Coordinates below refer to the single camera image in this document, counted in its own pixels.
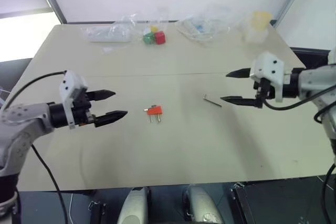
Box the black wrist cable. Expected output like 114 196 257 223
263 84 336 124
0 70 67 111

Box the silver rounded robot leg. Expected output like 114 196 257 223
116 186 149 224
183 184 227 224

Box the dark cabinet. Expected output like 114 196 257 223
289 46 336 70

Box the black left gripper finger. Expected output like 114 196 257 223
93 110 129 129
86 89 117 102

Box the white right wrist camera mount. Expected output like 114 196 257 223
249 51 286 103

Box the black right arm hanging cable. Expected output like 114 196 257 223
322 162 336 224

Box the small metal pin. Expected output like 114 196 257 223
202 93 223 108

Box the clear plastic bag with cubes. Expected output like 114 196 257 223
79 11 170 45

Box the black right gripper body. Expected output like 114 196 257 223
253 77 276 109

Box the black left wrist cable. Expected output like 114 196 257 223
0 70 67 111

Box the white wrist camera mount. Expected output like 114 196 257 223
59 70 89 131
249 51 286 103

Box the thin white cable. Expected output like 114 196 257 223
68 191 76 224

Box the black table clamp bracket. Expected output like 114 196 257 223
88 199 108 224
230 181 256 224

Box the clear plastic bag blue item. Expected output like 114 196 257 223
174 5 238 48

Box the black arm hanging cable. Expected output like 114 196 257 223
322 162 336 224
30 145 69 224

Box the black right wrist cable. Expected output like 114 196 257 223
263 84 336 124

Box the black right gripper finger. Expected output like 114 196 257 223
220 95 258 108
225 68 252 79

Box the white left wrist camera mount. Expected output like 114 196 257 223
59 70 89 131

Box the black left arm hanging cable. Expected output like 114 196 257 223
30 145 69 224

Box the green cube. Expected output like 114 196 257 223
143 32 156 45

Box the translucent container yellow lid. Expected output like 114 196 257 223
241 10 273 44

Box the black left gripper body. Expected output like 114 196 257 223
70 88 97 127

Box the red cube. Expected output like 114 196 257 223
154 31 166 45

